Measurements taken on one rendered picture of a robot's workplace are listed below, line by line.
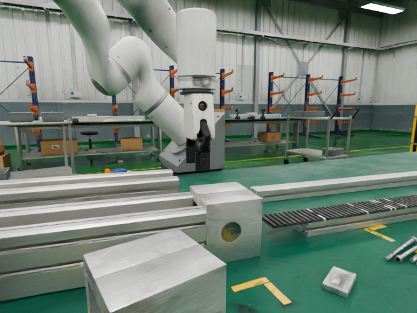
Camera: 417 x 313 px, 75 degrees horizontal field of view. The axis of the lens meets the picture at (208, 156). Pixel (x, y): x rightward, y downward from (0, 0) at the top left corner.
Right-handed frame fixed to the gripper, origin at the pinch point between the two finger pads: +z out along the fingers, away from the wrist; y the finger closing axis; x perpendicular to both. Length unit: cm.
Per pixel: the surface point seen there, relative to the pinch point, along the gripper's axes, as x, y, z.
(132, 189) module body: 14.7, -5.1, 3.9
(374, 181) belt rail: -52, -2, 8
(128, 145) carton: 4, 477, 59
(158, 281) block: 14.1, -39.3, 1.3
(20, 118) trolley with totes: 117, 278, -1
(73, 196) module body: 25.5, -4.0, 4.6
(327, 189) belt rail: -36.1, -1.5, 9.7
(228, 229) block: 1.8, -24.0, 5.7
